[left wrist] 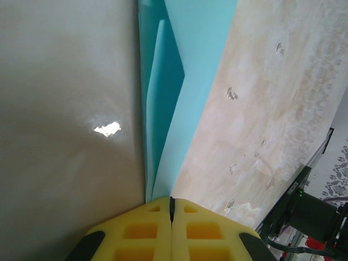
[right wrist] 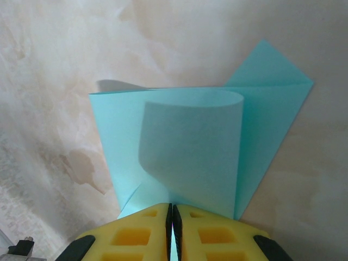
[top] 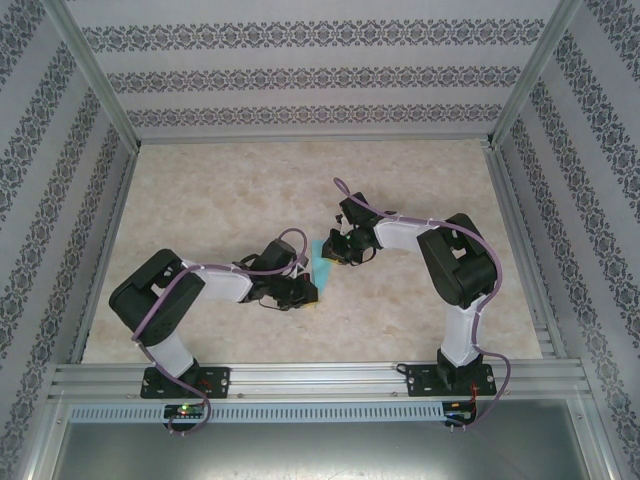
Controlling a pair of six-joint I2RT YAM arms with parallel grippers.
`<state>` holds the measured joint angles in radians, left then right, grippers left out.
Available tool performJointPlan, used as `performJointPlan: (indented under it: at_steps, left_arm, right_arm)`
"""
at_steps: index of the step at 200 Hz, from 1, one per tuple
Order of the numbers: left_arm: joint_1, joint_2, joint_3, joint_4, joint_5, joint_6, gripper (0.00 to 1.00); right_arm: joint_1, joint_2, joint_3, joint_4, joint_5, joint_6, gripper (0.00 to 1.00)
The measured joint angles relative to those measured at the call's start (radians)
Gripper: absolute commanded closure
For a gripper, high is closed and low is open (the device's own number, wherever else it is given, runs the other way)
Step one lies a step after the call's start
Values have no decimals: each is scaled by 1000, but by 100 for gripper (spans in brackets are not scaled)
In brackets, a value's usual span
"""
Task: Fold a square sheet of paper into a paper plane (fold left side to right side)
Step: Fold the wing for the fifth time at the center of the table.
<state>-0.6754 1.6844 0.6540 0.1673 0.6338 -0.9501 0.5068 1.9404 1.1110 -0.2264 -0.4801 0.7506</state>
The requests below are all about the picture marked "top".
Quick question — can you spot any small circuit board green light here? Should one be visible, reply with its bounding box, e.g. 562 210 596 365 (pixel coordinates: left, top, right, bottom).
164 403 206 419

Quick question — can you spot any lower aluminium frame bar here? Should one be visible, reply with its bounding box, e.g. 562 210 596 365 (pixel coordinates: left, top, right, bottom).
569 394 624 480
17 394 71 480

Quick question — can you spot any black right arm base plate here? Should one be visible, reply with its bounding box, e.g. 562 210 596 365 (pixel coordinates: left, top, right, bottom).
404 363 497 399

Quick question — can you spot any slotted grey cable duct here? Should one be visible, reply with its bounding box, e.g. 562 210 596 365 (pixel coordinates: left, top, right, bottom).
67 402 449 424

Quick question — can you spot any aluminium frame post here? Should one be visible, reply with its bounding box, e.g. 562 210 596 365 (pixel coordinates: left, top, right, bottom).
487 0 584 151
42 0 142 154

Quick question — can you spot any aluminium table side rail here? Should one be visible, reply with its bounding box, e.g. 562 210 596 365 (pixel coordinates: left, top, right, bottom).
69 147 141 366
482 139 570 359

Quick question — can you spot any small circuit board orange light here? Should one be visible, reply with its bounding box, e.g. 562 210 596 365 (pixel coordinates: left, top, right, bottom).
442 399 479 419

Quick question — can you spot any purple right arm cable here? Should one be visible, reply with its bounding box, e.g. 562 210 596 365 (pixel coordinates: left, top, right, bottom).
333 177 512 431

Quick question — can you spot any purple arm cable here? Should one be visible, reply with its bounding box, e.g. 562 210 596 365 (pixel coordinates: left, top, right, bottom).
333 177 512 431
132 227 309 437

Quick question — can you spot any grey metal sheet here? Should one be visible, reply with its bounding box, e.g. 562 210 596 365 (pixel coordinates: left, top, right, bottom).
49 399 611 480

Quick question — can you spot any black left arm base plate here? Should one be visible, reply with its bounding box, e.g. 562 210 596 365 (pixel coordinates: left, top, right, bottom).
139 366 232 400

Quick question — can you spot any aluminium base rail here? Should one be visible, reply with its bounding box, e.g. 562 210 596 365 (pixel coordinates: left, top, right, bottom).
48 363 589 401

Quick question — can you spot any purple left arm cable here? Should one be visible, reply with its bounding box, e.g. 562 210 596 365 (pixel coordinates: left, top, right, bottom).
132 227 309 437

